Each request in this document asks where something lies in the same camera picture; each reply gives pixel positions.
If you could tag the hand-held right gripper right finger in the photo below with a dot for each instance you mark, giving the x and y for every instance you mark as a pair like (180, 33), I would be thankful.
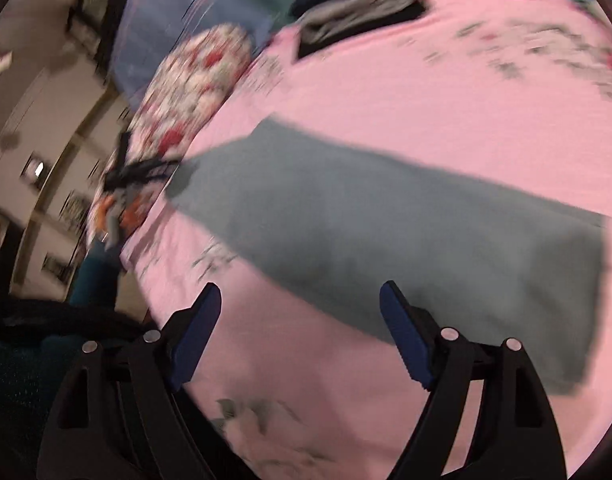
(406, 340)

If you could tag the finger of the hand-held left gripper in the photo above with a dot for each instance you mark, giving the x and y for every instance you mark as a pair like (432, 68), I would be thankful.
(124, 147)
(150, 169)

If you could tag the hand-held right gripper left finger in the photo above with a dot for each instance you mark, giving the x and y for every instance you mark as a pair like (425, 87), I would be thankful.
(195, 340)

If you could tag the light grey-blue pants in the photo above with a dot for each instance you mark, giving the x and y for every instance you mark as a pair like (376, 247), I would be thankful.
(361, 220)

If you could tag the person's left forearm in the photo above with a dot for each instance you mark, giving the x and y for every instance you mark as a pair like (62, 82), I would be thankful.
(93, 280)

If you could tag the white and red floral quilt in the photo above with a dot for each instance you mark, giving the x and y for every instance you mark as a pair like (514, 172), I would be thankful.
(195, 75)

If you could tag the dark furniture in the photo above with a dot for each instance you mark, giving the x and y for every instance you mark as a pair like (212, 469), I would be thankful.
(98, 10)

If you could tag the blue cloth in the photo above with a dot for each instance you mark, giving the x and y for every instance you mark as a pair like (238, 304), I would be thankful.
(185, 5)

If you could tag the person's dark teal clothing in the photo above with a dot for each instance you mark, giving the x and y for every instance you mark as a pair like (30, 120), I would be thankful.
(10, 385)

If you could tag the black garment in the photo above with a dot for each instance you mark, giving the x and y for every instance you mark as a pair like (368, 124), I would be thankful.
(336, 35)

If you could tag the pink floral blanket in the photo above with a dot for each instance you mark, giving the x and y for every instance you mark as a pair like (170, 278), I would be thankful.
(386, 85)

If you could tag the wall picture frame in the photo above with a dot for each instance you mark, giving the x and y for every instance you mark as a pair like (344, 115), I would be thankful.
(36, 171)
(76, 207)
(56, 266)

